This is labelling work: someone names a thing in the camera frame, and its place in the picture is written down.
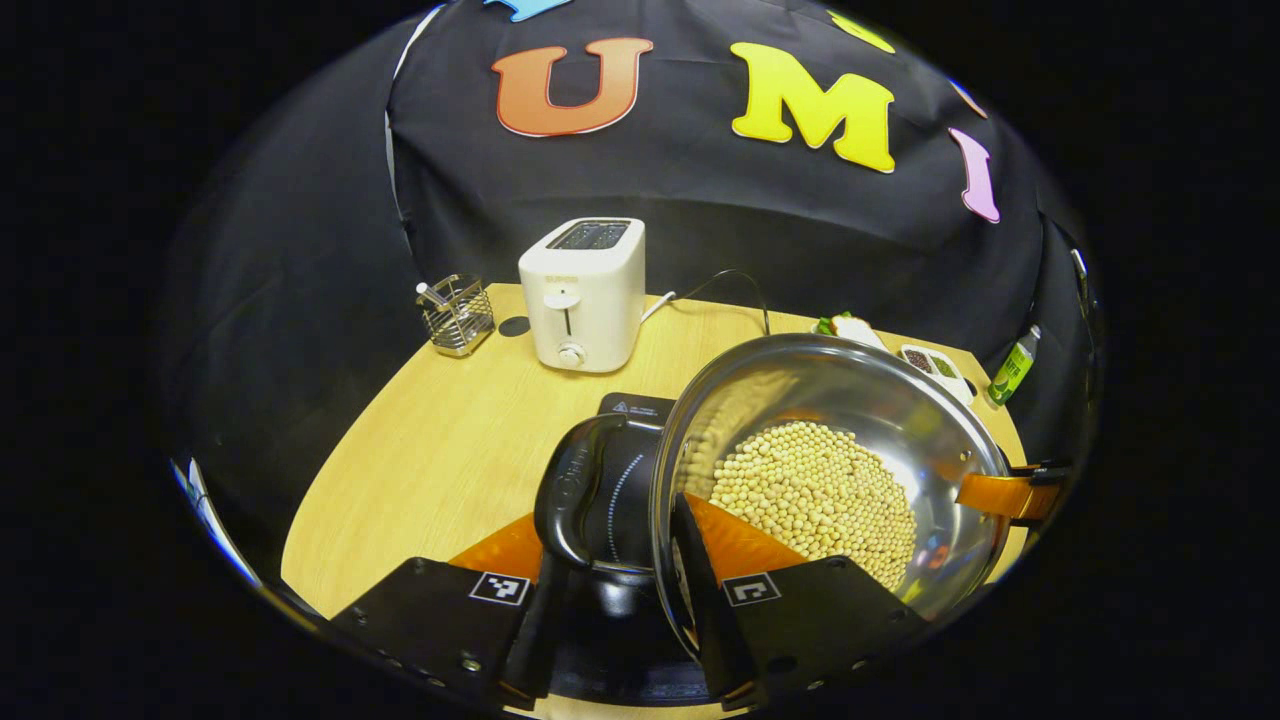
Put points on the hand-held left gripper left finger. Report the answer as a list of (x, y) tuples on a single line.
[(525, 640)]

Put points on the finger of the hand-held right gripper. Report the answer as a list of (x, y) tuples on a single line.
[(1000, 495)]

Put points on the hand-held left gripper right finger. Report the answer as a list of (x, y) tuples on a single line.
[(715, 620)]

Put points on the black induction cooktop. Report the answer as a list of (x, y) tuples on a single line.
[(630, 490)]

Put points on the pile of soybeans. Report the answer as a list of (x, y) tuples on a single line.
[(810, 490)]

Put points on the white divided dish with beans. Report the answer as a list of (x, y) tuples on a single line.
[(950, 385)]

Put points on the green tea bottle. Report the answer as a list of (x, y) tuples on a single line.
[(1012, 372)]

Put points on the small rectangular plate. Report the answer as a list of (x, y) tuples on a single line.
[(872, 338)]

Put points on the sandwich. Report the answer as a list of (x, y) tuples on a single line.
[(855, 328)]

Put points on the white toaster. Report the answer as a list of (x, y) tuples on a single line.
[(590, 300)]

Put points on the black backdrop cloth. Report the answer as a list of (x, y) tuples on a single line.
[(700, 190)]

